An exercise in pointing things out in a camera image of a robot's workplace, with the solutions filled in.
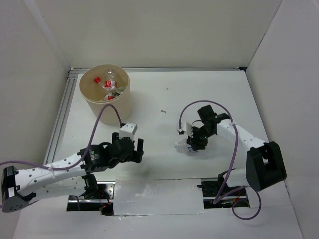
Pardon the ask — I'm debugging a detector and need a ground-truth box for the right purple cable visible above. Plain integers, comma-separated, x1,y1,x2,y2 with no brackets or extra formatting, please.
179,100,262,220

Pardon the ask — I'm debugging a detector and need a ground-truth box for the aluminium frame rail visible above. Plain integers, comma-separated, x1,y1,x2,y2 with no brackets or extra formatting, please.
43,67,247,164

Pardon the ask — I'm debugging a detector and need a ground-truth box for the blue orange label bottle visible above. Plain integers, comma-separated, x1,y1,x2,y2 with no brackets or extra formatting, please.
174,139,198,155

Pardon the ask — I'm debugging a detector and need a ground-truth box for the red cap crushed bottle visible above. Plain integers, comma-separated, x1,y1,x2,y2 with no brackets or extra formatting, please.
94,69,118,100

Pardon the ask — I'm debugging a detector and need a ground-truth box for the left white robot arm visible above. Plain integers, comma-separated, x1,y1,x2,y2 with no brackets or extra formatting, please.
1,132,144,213

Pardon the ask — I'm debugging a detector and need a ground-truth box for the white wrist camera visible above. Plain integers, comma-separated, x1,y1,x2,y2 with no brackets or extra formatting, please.
119,123,138,141
177,121,193,137

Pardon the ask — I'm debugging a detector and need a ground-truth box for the purple cable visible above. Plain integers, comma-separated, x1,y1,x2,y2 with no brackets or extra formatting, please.
0,104,125,175
179,100,262,220

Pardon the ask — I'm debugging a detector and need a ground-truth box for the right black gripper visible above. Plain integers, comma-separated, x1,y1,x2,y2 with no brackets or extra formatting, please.
187,125,215,150

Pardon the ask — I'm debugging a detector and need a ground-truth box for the green plastic bottle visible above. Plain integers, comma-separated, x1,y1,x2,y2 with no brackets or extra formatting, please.
113,86,126,97

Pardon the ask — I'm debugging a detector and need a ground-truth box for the beige cylindrical bin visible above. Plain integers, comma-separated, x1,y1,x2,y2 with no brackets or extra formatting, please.
79,64,133,120

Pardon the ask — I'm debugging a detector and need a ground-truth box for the silver foil sheet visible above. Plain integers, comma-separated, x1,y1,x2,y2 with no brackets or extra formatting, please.
113,178,205,216

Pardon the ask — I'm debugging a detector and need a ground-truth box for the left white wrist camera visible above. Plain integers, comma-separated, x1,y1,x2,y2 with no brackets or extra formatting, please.
119,123,138,141

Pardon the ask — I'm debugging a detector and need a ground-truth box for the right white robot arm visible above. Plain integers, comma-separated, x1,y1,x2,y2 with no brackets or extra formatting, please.
180,105,287,195

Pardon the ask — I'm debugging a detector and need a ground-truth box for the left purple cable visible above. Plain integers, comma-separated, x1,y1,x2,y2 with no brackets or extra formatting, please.
0,104,125,175

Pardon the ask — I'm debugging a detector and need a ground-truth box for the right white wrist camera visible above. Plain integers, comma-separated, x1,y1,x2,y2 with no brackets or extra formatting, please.
177,121,193,137

